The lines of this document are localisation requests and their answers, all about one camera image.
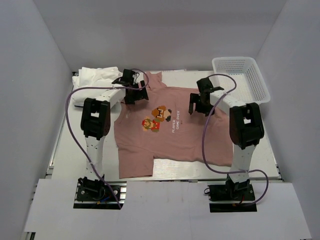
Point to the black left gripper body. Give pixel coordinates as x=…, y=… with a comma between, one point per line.
x=137, y=91

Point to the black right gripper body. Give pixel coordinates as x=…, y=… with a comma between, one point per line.
x=201, y=101

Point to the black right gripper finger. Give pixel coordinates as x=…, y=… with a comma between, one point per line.
x=193, y=100
x=205, y=109

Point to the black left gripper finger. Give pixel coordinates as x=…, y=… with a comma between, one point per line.
x=130, y=99
x=142, y=93

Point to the pink printed t shirt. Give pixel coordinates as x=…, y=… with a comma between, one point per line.
x=160, y=127

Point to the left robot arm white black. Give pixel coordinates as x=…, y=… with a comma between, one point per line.
x=96, y=114

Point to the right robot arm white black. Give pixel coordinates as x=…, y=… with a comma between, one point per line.
x=245, y=125

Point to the white folded t shirt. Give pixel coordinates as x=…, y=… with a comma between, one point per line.
x=92, y=77

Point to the white plastic mesh basket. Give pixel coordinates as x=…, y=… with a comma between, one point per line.
x=251, y=86

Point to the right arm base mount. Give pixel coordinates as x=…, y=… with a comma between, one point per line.
x=220, y=200

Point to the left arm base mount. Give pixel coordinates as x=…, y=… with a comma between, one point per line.
x=95, y=194

